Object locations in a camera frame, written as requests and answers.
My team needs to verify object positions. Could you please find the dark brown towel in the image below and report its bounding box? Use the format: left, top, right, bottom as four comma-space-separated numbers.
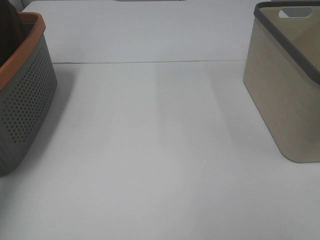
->
0, 0, 27, 66

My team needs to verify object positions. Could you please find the beige basket with grey rim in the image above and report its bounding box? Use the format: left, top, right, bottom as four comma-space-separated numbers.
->
243, 0, 320, 163

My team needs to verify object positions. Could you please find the grey perforated basket orange rim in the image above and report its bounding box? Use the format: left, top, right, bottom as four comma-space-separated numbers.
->
0, 12, 57, 176

